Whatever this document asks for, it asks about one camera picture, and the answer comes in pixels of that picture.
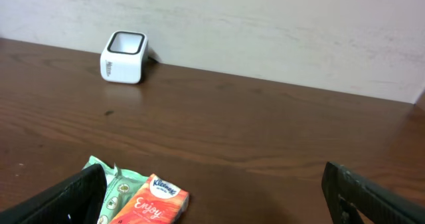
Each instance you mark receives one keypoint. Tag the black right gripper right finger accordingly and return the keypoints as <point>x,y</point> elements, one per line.
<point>349,196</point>

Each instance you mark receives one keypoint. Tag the green white wipes pack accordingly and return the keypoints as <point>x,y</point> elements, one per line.
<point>122,184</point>

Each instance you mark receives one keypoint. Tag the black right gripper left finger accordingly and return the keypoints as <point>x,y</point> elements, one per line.
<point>77,199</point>

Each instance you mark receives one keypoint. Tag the orange Kleenex tissue pack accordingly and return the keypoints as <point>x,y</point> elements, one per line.
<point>156,202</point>

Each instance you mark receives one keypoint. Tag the white barcode scanner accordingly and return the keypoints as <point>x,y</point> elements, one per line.
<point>124,57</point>

